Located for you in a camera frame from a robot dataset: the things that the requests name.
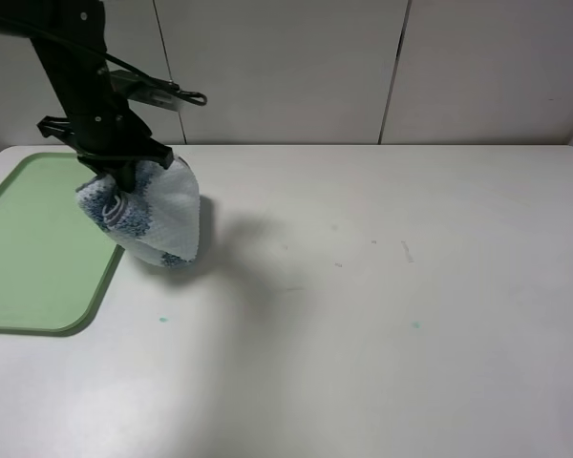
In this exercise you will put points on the green plastic tray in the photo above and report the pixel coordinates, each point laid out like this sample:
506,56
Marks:
55,264

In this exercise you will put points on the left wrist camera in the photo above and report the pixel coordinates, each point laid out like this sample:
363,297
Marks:
132,87

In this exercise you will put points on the blue white striped towel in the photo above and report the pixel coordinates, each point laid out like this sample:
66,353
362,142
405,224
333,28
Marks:
158,222

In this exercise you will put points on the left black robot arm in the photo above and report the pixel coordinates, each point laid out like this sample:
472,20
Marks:
68,39

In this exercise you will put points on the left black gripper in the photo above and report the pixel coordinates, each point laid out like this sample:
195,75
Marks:
108,138

